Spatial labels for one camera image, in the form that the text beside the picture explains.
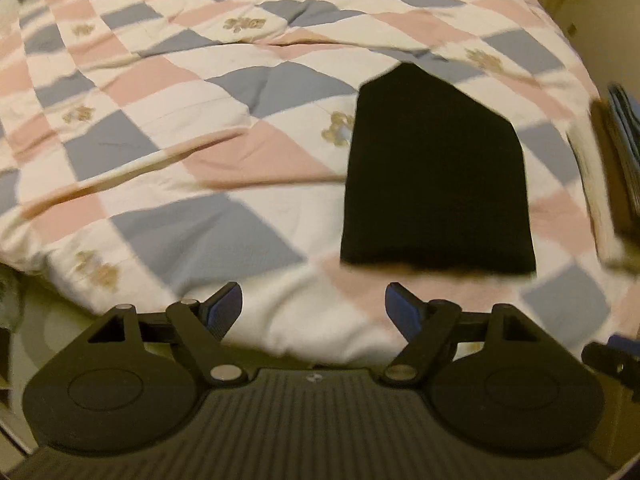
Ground black garment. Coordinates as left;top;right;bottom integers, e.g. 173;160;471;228
341;63;536;274

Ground checkered pink blue quilt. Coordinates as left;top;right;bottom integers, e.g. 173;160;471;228
1;0;639;363

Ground folded white fleece garment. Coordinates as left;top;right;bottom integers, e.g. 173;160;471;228
567;117;639;274

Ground folded blue jeans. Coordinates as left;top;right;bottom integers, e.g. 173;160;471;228
608;84;639;166

